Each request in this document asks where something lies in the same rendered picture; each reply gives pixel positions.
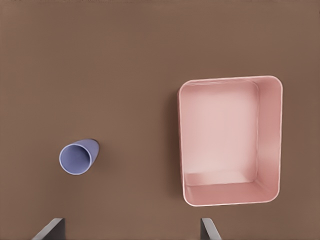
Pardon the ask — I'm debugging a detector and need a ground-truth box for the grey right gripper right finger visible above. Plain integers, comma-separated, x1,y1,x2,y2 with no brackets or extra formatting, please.
200,217,222,240

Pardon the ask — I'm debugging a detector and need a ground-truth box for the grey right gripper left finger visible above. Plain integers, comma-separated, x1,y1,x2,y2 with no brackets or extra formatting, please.
31,217,66,240

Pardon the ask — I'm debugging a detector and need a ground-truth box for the purple cup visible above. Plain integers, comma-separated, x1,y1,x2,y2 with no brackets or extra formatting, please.
58,138,100,176

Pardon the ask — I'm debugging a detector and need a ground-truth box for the pink rectangular box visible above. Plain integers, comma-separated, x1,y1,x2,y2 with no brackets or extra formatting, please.
177,74,284,208

